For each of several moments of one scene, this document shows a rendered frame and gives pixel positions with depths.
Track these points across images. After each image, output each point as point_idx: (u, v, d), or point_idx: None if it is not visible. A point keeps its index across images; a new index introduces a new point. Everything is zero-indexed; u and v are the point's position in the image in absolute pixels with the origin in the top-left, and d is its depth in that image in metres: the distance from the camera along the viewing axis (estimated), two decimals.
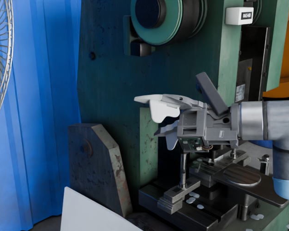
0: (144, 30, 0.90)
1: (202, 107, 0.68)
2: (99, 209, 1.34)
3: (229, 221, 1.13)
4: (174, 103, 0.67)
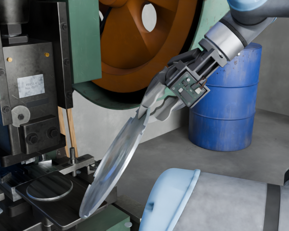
0: None
1: (179, 63, 0.71)
2: None
3: None
4: (154, 85, 0.72)
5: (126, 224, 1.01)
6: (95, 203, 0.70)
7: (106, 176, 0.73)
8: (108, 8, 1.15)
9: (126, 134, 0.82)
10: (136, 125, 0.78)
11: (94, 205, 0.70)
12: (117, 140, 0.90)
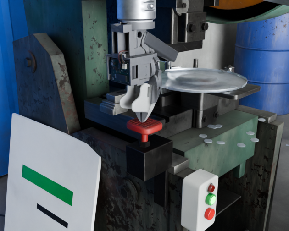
0: None
1: None
2: (44, 130, 1.20)
3: (182, 127, 1.00)
4: (130, 85, 0.74)
5: (260, 119, 1.09)
6: (172, 86, 0.96)
7: (189, 82, 0.98)
8: None
9: None
10: (226, 79, 1.04)
11: (170, 86, 0.95)
12: (197, 70, 1.15)
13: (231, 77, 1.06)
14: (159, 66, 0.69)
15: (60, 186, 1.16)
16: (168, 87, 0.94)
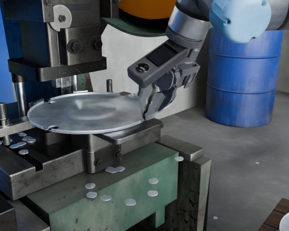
0: None
1: (177, 72, 0.66)
2: None
3: (67, 173, 0.78)
4: (167, 101, 0.71)
5: (177, 158, 0.88)
6: (133, 118, 0.77)
7: (115, 110, 0.80)
8: None
9: (70, 105, 0.86)
10: (84, 100, 0.90)
11: (135, 118, 0.76)
12: (37, 112, 0.81)
13: (74, 98, 0.91)
14: None
15: None
16: (141, 119, 0.76)
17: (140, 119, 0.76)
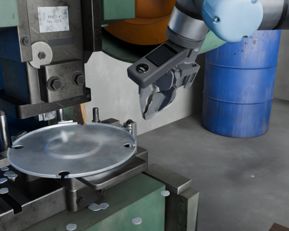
0: None
1: (177, 72, 0.66)
2: None
3: (48, 212, 0.76)
4: (167, 101, 0.71)
5: (163, 193, 0.86)
6: (79, 127, 0.91)
7: (70, 134, 0.85)
8: None
9: (65, 160, 0.73)
10: (40, 160, 0.73)
11: (80, 127, 0.91)
12: (102, 166, 0.71)
13: (38, 167, 0.70)
14: None
15: None
16: (80, 125, 0.92)
17: (79, 125, 0.92)
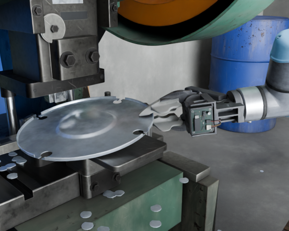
0: None
1: (203, 95, 0.74)
2: None
3: (60, 199, 0.71)
4: (172, 98, 0.73)
5: (182, 180, 0.80)
6: None
7: (60, 122, 0.75)
8: None
9: (112, 129, 0.70)
10: (97, 142, 0.66)
11: None
12: None
13: (111, 143, 0.65)
14: None
15: None
16: None
17: None
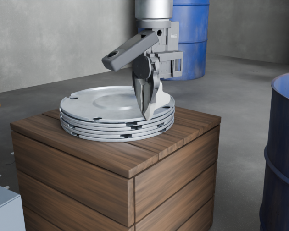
0: None
1: (153, 56, 0.68)
2: None
3: None
4: (156, 90, 0.71)
5: None
6: None
7: (119, 94, 0.94)
8: None
9: (104, 110, 0.82)
10: (85, 108, 0.84)
11: None
12: (132, 118, 0.77)
13: (80, 112, 0.81)
14: (133, 62, 0.74)
15: None
16: None
17: None
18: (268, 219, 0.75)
